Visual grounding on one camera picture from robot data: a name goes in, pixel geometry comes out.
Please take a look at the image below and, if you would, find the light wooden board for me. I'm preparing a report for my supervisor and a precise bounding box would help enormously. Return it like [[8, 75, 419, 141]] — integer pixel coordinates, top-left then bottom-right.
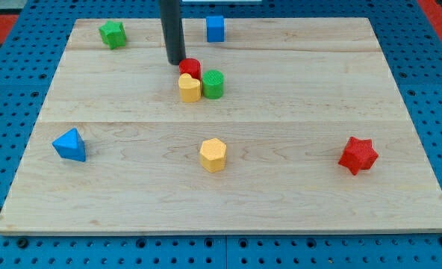
[[0, 17, 442, 236]]

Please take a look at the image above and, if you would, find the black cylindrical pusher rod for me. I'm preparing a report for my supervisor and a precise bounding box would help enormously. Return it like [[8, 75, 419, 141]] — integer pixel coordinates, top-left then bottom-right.
[[158, 0, 186, 65]]

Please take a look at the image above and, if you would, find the green cylinder block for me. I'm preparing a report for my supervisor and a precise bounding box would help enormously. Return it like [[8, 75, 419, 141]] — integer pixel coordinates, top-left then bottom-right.
[[202, 69, 224, 99]]

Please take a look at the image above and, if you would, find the red cylinder block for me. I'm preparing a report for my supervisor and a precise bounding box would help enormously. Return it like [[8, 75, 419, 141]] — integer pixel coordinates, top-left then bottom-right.
[[178, 58, 202, 80]]

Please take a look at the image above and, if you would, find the green star block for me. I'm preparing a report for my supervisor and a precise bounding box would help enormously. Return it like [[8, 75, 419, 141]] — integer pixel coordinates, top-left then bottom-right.
[[99, 20, 127, 49]]

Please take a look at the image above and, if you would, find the blue triangle block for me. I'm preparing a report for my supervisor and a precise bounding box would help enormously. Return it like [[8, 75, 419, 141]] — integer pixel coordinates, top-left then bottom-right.
[[52, 128, 86, 162]]

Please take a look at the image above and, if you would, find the blue cube block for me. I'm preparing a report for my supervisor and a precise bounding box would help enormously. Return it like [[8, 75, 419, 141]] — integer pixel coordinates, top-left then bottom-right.
[[206, 16, 225, 43]]

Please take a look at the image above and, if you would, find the red star block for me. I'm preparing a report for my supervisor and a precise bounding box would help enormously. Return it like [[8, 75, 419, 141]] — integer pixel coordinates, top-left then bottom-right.
[[338, 137, 379, 176]]

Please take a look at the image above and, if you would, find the yellow hexagon block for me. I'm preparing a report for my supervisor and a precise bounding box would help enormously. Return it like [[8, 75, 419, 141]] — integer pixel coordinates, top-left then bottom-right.
[[199, 138, 227, 173]]

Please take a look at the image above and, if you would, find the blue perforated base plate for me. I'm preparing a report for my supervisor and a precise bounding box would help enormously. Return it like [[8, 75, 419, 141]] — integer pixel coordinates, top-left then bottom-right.
[[0, 1, 442, 268]]

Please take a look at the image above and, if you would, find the yellow heart block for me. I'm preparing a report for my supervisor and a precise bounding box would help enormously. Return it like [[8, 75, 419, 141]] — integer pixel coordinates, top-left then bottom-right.
[[178, 73, 201, 102]]

